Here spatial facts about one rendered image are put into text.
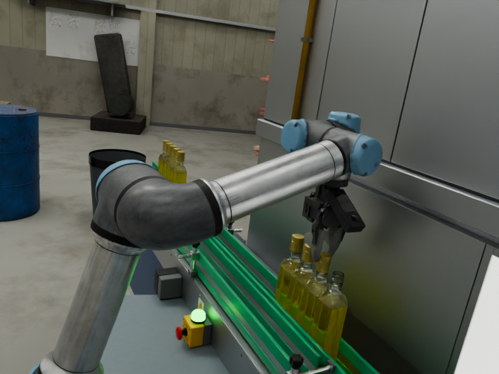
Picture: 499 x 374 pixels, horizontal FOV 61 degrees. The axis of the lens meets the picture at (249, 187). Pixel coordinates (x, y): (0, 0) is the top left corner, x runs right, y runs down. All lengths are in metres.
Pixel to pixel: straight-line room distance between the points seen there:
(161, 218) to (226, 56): 9.00
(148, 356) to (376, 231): 0.73
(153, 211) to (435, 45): 0.71
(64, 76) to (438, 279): 9.01
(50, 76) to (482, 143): 9.08
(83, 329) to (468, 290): 0.73
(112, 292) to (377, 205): 0.65
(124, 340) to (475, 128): 1.09
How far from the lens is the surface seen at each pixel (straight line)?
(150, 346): 1.37
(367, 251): 1.13
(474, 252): 0.94
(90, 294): 0.80
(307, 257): 1.11
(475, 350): 0.99
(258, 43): 9.73
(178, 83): 9.46
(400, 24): 1.13
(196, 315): 1.32
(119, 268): 0.78
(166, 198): 0.64
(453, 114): 1.00
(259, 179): 0.69
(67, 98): 9.60
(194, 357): 1.34
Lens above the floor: 1.59
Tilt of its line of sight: 16 degrees down
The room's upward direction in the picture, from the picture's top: 8 degrees clockwise
